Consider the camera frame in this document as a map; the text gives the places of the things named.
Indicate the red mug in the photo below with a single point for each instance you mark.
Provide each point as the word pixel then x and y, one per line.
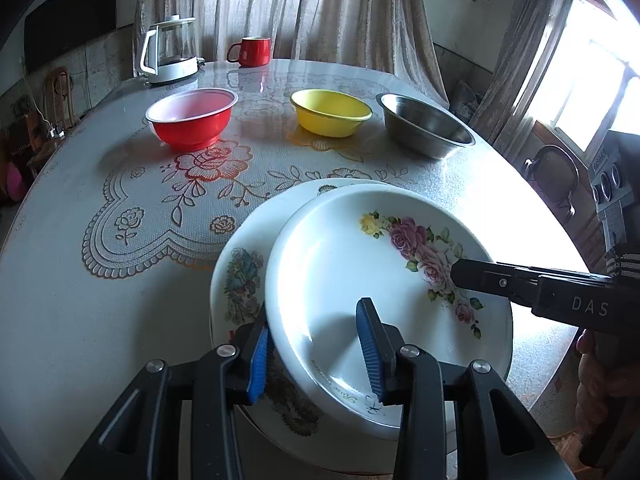
pixel 252 52

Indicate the person's right hand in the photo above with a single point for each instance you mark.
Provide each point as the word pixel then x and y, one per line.
pixel 600 400

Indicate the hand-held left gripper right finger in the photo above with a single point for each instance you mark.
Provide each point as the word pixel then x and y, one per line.
pixel 370 350

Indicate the grey patterned bundle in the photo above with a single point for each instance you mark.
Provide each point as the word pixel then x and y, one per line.
pixel 465 100

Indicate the red plastic bowl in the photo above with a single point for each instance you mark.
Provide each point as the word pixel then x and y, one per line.
pixel 192 125

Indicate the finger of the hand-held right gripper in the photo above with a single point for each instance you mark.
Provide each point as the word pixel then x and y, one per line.
pixel 490 277

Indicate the beige sheer curtain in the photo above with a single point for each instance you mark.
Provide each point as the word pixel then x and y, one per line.
pixel 300 10

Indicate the glass electric kettle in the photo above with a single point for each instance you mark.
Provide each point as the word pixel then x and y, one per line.
pixel 170 55

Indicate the floral lace tablecloth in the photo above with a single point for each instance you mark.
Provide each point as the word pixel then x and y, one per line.
pixel 75 310

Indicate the wooden chair with curved back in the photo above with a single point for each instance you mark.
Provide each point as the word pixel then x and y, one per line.
pixel 59 97

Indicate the dark round-back chair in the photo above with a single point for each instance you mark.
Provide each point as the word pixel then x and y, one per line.
pixel 552 175

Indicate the pink bag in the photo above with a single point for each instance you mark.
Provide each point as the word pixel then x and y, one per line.
pixel 15 182

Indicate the white plate with pink roses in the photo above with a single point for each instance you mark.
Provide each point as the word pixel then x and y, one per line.
pixel 350 270

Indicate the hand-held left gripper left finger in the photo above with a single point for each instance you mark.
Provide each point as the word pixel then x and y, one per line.
pixel 259 360

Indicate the wall-mounted black television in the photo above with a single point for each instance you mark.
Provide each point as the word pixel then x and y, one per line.
pixel 70 20

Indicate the scalloped plate with red characters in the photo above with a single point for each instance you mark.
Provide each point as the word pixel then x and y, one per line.
pixel 240 280

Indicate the yellow bowl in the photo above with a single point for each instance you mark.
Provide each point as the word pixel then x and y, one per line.
pixel 330 117

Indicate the beige side curtain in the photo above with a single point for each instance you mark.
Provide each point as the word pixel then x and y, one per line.
pixel 530 50

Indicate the window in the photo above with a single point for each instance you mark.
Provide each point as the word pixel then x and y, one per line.
pixel 590 75

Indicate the stainless steel bowl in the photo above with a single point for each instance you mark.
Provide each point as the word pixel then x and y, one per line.
pixel 425 132

